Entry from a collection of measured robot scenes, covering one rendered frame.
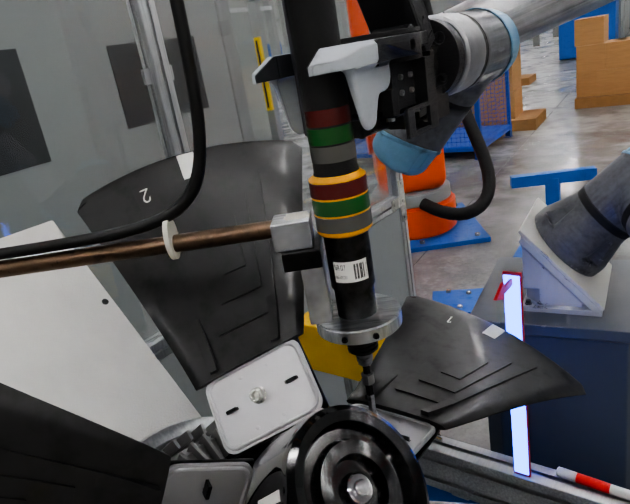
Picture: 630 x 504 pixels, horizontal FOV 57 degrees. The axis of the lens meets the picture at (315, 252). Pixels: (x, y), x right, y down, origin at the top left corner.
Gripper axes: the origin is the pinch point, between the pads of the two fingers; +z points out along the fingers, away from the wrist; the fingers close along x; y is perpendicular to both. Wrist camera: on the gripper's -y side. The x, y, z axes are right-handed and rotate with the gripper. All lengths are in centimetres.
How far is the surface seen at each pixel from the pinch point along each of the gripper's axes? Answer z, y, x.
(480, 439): -141, 150, 52
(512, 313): -37, 37, 0
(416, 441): -3.2, 31.6, -4.1
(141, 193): -1.4, 10.0, 22.2
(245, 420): 5.7, 26.5, 6.0
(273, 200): -7.8, 12.3, 11.2
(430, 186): -343, 109, 167
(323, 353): -34, 48, 31
